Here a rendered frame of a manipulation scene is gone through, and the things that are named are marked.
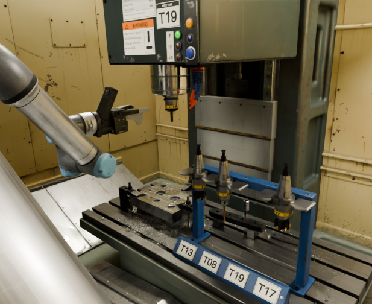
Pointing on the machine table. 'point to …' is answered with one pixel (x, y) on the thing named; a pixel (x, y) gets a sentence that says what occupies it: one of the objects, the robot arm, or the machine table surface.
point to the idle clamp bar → (254, 228)
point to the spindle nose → (169, 79)
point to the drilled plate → (162, 211)
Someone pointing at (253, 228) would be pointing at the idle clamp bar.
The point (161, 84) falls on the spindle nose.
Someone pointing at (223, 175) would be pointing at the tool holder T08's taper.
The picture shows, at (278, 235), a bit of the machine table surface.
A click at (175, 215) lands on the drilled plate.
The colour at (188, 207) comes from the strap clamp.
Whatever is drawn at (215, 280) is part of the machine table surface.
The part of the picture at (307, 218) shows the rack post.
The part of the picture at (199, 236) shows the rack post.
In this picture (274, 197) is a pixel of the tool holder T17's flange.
